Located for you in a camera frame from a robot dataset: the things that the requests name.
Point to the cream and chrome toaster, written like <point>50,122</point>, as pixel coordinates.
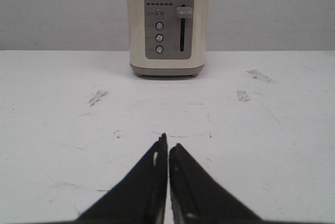
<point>167,37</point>

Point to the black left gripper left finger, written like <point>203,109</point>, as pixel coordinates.
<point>140,195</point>

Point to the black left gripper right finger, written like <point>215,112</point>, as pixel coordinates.
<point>196,196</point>

